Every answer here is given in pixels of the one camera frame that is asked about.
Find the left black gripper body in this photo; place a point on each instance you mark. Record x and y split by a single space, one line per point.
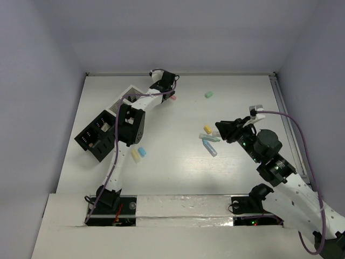
167 94

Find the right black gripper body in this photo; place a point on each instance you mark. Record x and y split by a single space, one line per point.
244 134

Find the grey orange-tipped highlighter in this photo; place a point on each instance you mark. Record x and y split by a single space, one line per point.
215 133

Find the yellow highlighter cap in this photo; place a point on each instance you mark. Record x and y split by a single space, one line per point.
207 129

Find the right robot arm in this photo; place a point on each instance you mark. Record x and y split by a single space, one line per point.
283 193

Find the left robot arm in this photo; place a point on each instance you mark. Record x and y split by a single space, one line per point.
128 131

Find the green highlighter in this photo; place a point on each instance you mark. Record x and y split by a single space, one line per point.
210 138

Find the blue highlighter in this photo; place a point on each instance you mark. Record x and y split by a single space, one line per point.
209 148

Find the white slotted organizer box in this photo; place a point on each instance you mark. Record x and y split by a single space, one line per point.
131 94

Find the green highlighter cap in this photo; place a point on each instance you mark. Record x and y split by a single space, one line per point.
209 94

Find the blue highlighter cap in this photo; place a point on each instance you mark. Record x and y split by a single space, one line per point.
141 151

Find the yellow highlighter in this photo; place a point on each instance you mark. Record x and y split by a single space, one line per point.
135 155

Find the black slotted organizer box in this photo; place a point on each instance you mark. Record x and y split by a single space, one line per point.
98 136

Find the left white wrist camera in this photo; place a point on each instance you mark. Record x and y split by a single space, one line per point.
156 74

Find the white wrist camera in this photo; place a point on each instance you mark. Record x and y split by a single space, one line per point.
255 115
156 74

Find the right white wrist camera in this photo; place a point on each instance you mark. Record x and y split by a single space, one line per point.
255 115

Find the aluminium side rail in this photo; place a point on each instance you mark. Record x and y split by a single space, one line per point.
288 126

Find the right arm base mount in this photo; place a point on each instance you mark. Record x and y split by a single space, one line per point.
248 211

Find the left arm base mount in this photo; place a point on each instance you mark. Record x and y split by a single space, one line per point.
124 214

